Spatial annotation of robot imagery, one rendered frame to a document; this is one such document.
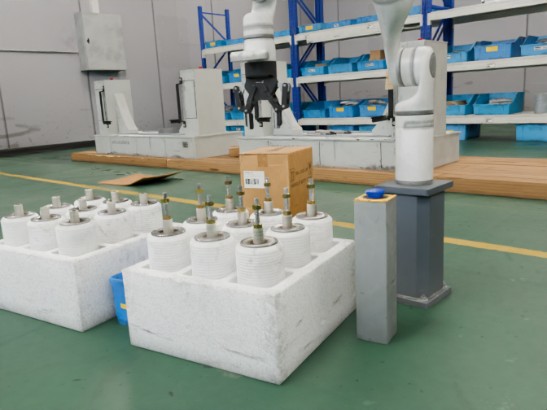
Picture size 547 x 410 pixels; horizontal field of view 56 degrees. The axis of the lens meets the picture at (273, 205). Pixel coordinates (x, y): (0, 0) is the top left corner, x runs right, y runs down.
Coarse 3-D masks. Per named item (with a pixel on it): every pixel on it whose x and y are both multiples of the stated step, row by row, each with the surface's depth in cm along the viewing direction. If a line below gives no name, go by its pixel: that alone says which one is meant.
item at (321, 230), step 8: (328, 216) 119; (304, 224) 116; (312, 224) 116; (320, 224) 116; (328, 224) 118; (312, 232) 116; (320, 232) 117; (328, 232) 118; (312, 240) 117; (320, 240) 117; (328, 240) 118; (312, 248) 117; (320, 248) 117; (328, 248) 119
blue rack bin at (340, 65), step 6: (336, 60) 641; (342, 60) 650; (348, 60) 660; (354, 60) 656; (330, 66) 624; (336, 66) 620; (342, 66) 614; (348, 66) 609; (354, 66) 610; (330, 72) 628; (336, 72) 623; (342, 72) 618
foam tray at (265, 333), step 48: (336, 240) 125; (144, 288) 109; (192, 288) 102; (240, 288) 96; (288, 288) 96; (336, 288) 116; (144, 336) 112; (192, 336) 104; (240, 336) 98; (288, 336) 97
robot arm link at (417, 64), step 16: (416, 48) 120; (432, 48) 120; (400, 64) 120; (416, 64) 118; (432, 64) 120; (416, 80) 120; (432, 80) 121; (416, 96) 120; (432, 96) 122; (400, 112) 123; (416, 112) 121; (432, 112) 123
